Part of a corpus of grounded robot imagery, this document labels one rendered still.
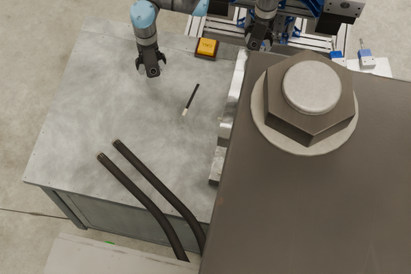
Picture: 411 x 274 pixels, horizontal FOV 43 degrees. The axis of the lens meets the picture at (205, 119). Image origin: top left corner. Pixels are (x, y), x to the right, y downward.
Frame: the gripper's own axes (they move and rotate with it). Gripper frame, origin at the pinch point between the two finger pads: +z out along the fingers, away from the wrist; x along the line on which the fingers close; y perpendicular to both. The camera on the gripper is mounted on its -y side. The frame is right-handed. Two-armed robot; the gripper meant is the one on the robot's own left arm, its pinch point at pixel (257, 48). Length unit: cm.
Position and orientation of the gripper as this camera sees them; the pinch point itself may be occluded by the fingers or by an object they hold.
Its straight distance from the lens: 197.6
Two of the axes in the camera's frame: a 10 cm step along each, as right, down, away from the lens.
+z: -0.1, 4.2, 9.1
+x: -9.2, -3.6, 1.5
